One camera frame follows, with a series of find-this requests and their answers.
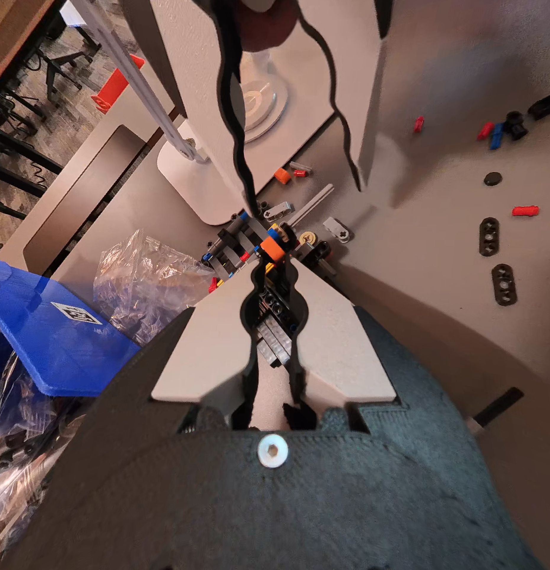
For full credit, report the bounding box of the long grey lego axle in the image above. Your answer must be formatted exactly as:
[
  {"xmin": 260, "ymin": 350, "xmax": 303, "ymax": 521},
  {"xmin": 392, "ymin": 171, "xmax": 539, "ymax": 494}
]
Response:
[{"xmin": 290, "ymin": 184, "xmax": 336, "ymax": 226}]

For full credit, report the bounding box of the orange plastic bracket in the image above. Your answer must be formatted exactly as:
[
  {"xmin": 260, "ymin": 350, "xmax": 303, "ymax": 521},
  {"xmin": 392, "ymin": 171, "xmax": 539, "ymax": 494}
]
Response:
[{"xmin": 90, "ymin": 53, "xmax": 145, "ymax": 113}]

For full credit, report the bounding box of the black connector with blue pin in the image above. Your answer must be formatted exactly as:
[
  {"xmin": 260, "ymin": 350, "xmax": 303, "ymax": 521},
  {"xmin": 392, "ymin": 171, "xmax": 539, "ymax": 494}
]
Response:
[{"xmin": 489, "ymin": 111, "xmax": 529, "ymax": 150}]

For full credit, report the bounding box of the blue plastic bin lid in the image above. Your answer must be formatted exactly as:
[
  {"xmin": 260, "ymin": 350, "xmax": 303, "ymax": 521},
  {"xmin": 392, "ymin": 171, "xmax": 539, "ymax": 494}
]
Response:
[{"xmin": 0, "ymin": 257, "xmax": 143, "ymax": 398}]

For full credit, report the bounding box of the black lego axle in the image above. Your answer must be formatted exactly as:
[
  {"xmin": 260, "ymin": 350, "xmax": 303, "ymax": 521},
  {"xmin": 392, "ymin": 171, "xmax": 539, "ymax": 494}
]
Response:
[{"xmin": 467, "ymin": 387, "xmax": 525, "ymax": 436}]

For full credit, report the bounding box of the wooden desk top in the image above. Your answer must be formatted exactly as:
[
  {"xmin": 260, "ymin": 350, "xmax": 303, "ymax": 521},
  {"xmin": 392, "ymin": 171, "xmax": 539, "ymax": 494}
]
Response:
[{"xmin": 0, "ymin": 0, "xmax": 67, "ymax": 86}]

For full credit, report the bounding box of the multicoloured lego assembly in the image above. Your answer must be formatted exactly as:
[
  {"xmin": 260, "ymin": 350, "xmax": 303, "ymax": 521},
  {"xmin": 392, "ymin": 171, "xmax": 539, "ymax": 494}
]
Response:
[{"xmin": 203, "ymin": 209, "xmax": 311, "ymax": 371}]

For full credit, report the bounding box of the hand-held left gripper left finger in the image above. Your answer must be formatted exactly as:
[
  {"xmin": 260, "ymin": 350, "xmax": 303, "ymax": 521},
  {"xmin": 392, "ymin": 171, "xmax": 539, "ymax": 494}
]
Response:
[{"xmin": 151, "ymin": 260, "xmax": 263, "ymax": 429}]

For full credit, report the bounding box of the dark maroon round object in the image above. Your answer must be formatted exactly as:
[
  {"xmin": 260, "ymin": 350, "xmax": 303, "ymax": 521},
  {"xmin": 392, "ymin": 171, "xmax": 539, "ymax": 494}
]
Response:
[{"xmin": 238, "ymin": 0, "xmax": 301, "ymax": 49}]

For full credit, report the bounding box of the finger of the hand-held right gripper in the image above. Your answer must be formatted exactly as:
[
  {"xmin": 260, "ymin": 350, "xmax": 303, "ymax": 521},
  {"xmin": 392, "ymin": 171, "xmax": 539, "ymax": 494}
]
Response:
[
  {"xmin": 297, "ymin": 0, "xmax": 388, "ymax": 192},
  {"xmin": 149, "ymin": 0, "xmax": 261, "ymax": 219}
]

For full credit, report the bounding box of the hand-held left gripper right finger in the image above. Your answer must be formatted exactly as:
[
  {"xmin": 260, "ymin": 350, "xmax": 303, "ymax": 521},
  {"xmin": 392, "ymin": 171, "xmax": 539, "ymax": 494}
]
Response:
[{"xmin": 284, "ymin": 258, "xmax": 397, "ymax": 428}]

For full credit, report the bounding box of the tan lego gear piece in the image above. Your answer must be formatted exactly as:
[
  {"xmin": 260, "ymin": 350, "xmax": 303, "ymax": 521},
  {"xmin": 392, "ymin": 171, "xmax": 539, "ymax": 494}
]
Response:
[{"xmin": 298, "ymin": 231, "xmax": 334, "ymax": 275}]

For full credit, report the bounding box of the beige desk leg panel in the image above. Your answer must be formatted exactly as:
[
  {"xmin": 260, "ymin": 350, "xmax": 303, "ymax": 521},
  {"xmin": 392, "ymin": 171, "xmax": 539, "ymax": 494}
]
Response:
[{"xmin": 0, "ymin": 109, "xmax": 175, "ymax": 278}]

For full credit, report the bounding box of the black office chair base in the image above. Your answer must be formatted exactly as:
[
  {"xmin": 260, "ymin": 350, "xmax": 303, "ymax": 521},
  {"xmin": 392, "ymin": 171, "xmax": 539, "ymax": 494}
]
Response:
[{"xmin": 32, "ymin": 42, "xmax": 99, "ymax": 107}]

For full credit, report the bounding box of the black lego beam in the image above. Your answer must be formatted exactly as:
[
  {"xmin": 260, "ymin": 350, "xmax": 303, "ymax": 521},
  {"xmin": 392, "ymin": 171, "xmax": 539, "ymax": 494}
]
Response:
[
  {"xmin": 479, "ymin": 217, "xmax": 500, "ymax": 257},
  {"xmin": 526, "ymin": 91, "xmax": 550, "ymax": 121},
  {"xmin": 492, "ymin": 264, "xmax": 518, "ymax": 306}
]

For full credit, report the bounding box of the grey lego beam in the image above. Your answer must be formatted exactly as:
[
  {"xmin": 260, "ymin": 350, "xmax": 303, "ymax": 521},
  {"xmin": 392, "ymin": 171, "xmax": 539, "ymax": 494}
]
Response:
[{"xmin": 258, "ymin": 201, "xmax": 294, "ymax": 220}]

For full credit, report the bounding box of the white post with round disc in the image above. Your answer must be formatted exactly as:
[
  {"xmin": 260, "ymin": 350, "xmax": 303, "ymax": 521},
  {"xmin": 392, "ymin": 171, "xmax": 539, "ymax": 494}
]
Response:
[{"xmin": 237, "ymin": 47, "xmax": 290, "ymax": 144}]

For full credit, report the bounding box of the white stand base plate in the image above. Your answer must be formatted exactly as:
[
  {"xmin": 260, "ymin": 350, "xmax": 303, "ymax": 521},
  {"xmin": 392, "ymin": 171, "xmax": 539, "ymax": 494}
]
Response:
[{"xmin": 157, "ymin": 45, "xmax": 339, "ymax": 226}]

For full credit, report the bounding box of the clear plastic bag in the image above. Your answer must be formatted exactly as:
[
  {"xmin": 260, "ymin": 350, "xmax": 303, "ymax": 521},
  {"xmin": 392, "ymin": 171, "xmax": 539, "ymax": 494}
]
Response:
[
  {"xmin": 0, "ymin": 352, "xmax": 96, "ymax": 563},
  {"xmin": 93, "ymin": 229, "xmax": 218, "ymax": 346}
]

